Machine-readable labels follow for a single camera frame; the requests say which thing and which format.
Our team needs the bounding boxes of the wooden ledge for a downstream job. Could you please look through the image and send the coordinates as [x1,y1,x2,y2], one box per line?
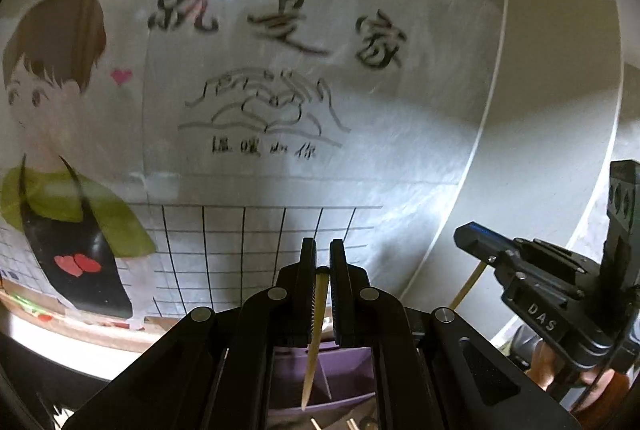
[0,290,166,353]

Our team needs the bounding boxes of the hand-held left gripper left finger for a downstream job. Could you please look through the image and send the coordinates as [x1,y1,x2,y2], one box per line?
[62,237,319,430]

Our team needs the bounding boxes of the wall poster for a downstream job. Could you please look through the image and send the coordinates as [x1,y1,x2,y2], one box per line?
[0,0,507,328]

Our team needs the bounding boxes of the person's right hand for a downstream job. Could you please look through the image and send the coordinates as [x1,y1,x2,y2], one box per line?
[529,335,632,398]

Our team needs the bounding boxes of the purple utensil holder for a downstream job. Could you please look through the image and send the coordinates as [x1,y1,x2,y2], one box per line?
[269,344,377,417]

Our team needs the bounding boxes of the wooden chopstick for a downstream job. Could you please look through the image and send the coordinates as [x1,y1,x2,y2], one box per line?
[449,261,487,311]
[300,266,331,412]

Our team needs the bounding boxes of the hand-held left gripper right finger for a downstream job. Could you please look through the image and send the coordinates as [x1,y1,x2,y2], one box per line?
[329,239,581,430]

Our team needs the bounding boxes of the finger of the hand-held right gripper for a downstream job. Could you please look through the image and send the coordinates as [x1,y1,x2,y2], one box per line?
[453,221,527,272]

